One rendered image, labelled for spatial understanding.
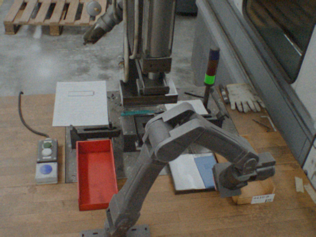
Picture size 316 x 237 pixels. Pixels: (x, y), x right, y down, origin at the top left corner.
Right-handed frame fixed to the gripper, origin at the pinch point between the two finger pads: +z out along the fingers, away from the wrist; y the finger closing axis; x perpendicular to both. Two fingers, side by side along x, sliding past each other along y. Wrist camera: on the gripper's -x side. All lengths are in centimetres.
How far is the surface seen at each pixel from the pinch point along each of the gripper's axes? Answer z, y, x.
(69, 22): 215, 210, 33
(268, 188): -1.7, -3.6, -16.1
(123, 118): 12.4, 29.8, 25.0
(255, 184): 3.2, -1.2, -14.2
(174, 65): 191, 142, -56
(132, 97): -5.2, 30.2, 23.7
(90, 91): 35, 52, 34
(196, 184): 3.4, 1.7, 5.8
